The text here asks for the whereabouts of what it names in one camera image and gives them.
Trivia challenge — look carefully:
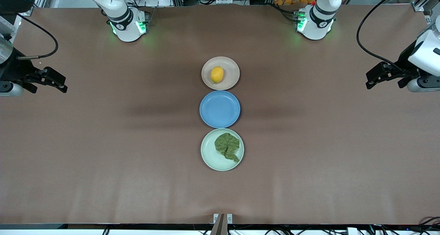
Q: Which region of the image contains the yellow lemon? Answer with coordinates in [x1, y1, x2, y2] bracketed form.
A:
[210, 66, 224, 85]

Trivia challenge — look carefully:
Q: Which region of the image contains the green lettuce leaf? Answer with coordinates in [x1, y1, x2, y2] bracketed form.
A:
[214, 133, 241, 163]

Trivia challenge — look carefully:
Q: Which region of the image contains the beige plate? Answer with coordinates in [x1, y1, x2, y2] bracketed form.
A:
[201, 56, 240, 91]

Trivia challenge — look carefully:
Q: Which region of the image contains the blue plate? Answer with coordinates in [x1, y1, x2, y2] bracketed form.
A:
[199, 90, 241, 129]

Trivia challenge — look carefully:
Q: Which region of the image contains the pale green plate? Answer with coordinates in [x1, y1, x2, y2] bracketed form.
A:
[200, 128, 245, 171]

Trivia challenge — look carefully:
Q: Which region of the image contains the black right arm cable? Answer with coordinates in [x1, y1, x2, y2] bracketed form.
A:
[16, 13, 59, 60]

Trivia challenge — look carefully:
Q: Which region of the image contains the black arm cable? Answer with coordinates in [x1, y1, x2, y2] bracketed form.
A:
[16, 13, 59, 60]
[356, 0, 437, 68]

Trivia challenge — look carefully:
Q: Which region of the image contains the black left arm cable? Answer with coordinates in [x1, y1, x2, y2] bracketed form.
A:
[356, 0, 437, 68]

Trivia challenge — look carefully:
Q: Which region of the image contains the metal table bracket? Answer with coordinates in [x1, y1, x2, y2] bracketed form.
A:
[210, 213, 233, 235]

